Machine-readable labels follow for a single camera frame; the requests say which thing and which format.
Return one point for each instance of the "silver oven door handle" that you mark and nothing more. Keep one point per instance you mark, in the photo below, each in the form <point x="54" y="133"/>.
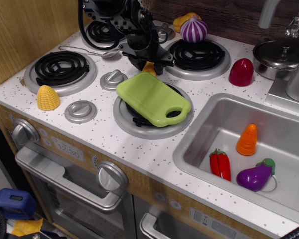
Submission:
<point x="53" y="173"/>

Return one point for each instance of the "yellow toy knife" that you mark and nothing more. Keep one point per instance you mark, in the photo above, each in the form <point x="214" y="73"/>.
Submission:
<point x="149" y="67"/>

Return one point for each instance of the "green plastic cutting board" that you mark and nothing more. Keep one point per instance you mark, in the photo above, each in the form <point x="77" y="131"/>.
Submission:
<point x="154" y="100"/>

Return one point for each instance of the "silver oven knob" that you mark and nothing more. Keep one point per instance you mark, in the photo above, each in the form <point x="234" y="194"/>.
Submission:
<point x="110" y="177"/>
<point x="24" y="132"/>

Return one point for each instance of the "front right black burner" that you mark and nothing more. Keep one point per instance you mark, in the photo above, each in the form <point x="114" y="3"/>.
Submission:
<point x="135" y="125"/>

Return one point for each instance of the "red toy chili peppers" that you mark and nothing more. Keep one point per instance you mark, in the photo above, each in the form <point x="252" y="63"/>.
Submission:
<point x="220" y="164"/>

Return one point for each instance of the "purple toy eggplant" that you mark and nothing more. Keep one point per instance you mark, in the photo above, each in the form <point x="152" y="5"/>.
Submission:
<point x="257" y="177"/>

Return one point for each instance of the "yellow cloth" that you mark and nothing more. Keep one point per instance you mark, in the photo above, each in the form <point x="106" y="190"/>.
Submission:
<point x="25" y="227"/>

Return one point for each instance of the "silver sink basin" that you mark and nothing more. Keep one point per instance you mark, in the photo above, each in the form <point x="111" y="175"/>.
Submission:
<point x="219" y="126"/>

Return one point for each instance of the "silver stove top knob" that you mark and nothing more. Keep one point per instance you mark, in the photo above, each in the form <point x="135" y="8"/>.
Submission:
<point x="165" y="33"/>
<point x="110" y="80"/>
<point x="80" y="112"/>

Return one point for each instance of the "metal spoon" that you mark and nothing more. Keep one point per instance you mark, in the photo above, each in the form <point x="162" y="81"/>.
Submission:
<point x="104" y="55"/>

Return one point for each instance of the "silver oven knob left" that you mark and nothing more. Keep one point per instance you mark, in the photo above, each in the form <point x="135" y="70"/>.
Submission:
<point x="24" y="132"/>

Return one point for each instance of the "yellow toy bell pepper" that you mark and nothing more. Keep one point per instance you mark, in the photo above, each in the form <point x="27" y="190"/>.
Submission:
<point x="178" y="22"/>

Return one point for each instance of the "black burner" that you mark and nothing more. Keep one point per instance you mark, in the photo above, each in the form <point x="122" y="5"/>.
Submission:
<point x="66" y="72"/>
<point x="200" y="61"/>
<point x="135" y="125"/>
<point x="100" y="36"/>

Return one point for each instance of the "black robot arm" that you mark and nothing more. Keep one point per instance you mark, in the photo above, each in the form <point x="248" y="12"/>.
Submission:
<point x="134" y="31"/>

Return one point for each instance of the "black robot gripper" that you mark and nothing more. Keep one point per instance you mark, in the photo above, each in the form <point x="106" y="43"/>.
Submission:
<point x="142" y="47"/>

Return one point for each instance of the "yellow toy corn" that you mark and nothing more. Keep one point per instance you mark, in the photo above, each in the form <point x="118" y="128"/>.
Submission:
<point x="47" y="98"/>

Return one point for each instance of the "back left black burner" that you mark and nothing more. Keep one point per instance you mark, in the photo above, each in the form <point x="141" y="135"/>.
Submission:
<point x="100" y="36"/>

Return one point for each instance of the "steel pot with lid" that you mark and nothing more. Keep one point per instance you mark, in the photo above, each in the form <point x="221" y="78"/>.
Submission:
<point x="276" y="59"/>

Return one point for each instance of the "back right black burner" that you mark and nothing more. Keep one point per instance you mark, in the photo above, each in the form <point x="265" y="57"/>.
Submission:
<point x="200" y="61"/>

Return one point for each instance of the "purple white toy onion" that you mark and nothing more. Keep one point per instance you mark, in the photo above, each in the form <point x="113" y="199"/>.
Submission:
<point x="194" y="30"/>

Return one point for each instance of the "silver dishwasher door handle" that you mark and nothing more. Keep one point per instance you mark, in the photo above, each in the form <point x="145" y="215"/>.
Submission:
<point x="147" y="227"/>

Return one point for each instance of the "dark red toy pepper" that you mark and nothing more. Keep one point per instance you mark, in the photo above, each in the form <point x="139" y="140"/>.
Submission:
<point x="241" y="73"/>

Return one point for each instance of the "clear glass ornament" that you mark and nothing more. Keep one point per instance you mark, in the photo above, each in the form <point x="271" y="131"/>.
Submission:
<point x="292" y="29"/>

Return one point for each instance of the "silver oven knob right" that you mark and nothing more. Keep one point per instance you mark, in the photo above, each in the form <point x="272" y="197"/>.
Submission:
<point x="110" y="177"/>

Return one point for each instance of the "blue device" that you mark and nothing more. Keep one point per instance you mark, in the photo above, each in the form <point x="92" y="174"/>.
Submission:
<point x="17" y="204"/>

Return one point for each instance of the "orange toy carrot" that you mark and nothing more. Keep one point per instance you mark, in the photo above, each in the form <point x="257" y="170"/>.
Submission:
<point x="247" y="142"/>

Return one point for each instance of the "front left black burner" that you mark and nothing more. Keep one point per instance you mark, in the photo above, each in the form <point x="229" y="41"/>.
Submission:
<point x="66" y="72"/>

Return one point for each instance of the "silver faucet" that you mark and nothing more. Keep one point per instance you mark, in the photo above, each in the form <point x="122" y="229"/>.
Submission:
<point x="267" y="13"/>

